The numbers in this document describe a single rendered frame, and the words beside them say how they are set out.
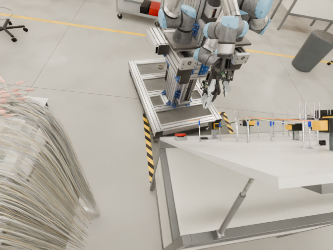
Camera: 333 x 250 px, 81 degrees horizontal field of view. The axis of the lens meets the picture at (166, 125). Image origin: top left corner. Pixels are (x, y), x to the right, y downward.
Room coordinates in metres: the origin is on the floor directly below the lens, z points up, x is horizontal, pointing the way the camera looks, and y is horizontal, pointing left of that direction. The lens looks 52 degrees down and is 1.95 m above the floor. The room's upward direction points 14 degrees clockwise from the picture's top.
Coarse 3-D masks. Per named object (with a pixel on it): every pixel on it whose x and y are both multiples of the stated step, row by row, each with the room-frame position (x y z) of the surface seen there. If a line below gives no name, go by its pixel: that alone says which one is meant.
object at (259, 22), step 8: (248, 0) 1.30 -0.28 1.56; (256, 0) 1.29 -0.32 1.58; (264, 0) 1.28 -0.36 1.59; (272, 0) 1.32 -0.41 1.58; (240, 8) 1.33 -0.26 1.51; (248, 8) 1.30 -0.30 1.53; (256, 8) 1.27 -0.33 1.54; (264, 8) 1.27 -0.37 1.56; (256, 16) 1.28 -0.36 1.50; (264, 16) 1.31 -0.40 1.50; (248, 24) 1.63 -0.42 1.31; (256, 24) 1.51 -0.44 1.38; (264, 24) 1.57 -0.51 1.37; (256, 32) 1.62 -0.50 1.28
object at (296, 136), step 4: (288, 124) 0.64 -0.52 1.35; (292, 124) 0.62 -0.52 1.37; (296, 124) 0.62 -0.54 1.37; (300, 124) 0.62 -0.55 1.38; (292, 128) 0.61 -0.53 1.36; (296, 128) 0.61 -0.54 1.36; (300, 128) 0.61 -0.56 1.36; (292, 132) 0.61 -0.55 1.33; (296, 132) 0.60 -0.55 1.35; (292, 136) 0.60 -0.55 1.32; (296, 136) 0.60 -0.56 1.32
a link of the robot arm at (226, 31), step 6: (222, 18) 0.91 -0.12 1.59; (228, 18) 0.89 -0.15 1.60; (234, 18) 0.90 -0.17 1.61; (222, 24) 0.89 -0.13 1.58; (228, 24) 0.88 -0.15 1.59; (234, 24) 0.89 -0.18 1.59; (216, 30) 0.91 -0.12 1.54; (222, 30) 0.88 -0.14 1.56; (228, 30) 0.87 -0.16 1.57; (234, 30) 0.88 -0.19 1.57; (216, 36) 0.91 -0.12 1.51; (222, 36) 0.87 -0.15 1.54; (228, 36) 0.86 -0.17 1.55; (234, 36) 0.87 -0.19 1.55; (222, 42) 0.86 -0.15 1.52; (228, 42) 0.85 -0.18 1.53; (234, 42) 0.87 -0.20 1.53
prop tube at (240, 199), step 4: (240, 192) 0.29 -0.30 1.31; (240, 196) 0.27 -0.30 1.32; (244, 196) 0.27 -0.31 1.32; (236, 200) 0.27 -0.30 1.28; (240, 200) 0.26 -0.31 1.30; (236, 204) 0.26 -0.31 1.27; (240, 204) 0.26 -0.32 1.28; (232, 208) 0.25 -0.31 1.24; (236, 208) 0.25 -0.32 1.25; (228, 212) 0.25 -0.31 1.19; (232, 212) 0.24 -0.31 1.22; (228, 216) 0.24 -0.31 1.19; (232, 216) 0.24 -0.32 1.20; (224, 220) 0.23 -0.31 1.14; (228, 220) 0.23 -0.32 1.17; (224, 224) 0.22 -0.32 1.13; (220, 228) 0.22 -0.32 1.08; (224, 228) 0.21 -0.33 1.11; (220, 232) 0.21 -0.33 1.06; (220, 236) 0.19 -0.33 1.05
